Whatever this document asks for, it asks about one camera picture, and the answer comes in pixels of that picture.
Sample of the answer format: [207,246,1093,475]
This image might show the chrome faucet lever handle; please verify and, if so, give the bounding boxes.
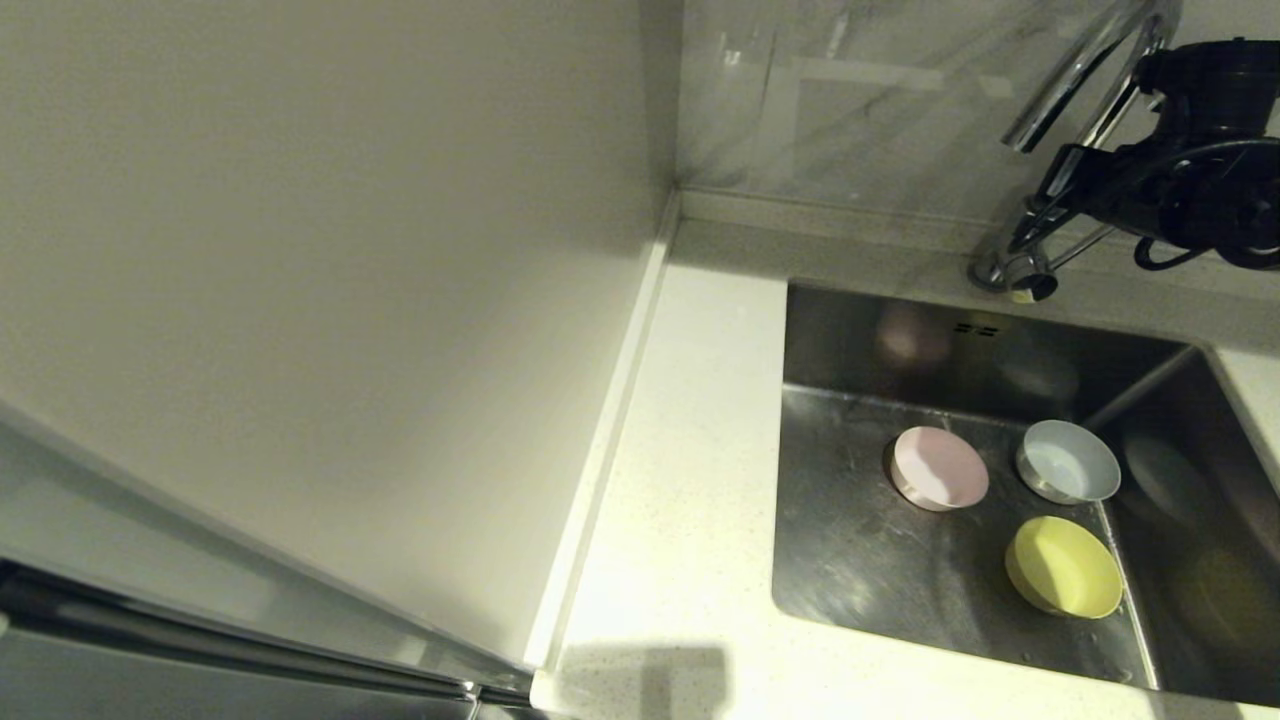
[1050,225,1117,271]

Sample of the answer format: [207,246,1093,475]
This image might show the grey-blue plastic bowl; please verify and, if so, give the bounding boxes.
[1016,419,1122,506]

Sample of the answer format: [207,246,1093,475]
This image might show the pink plastic bowl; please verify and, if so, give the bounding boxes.
[890,425,991,513]

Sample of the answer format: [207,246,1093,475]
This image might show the yellow plastic bowl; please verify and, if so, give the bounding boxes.
[1004,515,1125,620]

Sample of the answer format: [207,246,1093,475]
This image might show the stainless steel sink basin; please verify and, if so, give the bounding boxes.
[770,280,1280,709]

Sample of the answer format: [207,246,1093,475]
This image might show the chrome gooseneck faucet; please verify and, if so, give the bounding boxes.
[970,0,1186,304]

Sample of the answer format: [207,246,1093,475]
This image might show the white tall cabinet side panel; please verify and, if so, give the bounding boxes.
[0,0,683,669]

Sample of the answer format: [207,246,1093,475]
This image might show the dark metal door trim bar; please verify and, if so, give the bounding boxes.
[0,560,536,709]

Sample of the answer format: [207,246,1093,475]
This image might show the grey appliance door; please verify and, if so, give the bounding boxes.
[0,400,536,696]

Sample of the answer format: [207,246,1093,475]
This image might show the glossy grey door panel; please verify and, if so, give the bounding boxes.
[0,632,471,720]

